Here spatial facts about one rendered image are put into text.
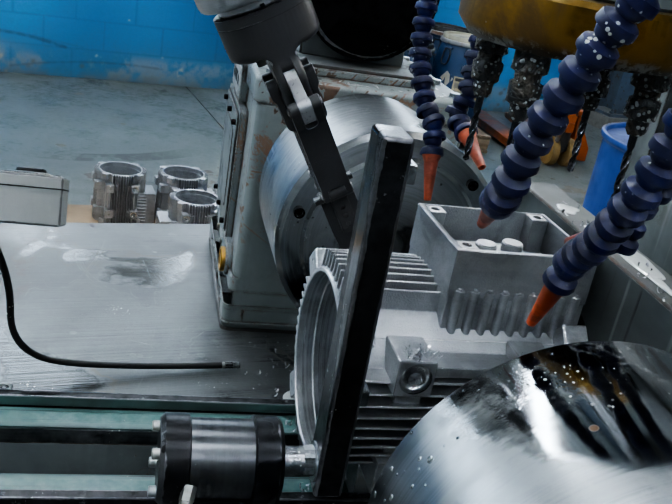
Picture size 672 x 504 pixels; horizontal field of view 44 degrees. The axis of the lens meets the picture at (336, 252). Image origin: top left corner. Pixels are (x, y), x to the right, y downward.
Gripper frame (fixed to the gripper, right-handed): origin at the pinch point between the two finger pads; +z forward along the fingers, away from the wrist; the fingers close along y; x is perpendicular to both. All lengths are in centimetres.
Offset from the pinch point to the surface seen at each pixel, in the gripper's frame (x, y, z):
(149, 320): 29, 39, 20
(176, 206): 44, 210, 66
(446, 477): 1.6, -32.7, -0.1
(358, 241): 0.7, -20.1, -8.1
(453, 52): -128, 459, 130
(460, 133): -13.0, 5.7, -1.4
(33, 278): 43, 49, 11
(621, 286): -17.4, -12.5, 8.2
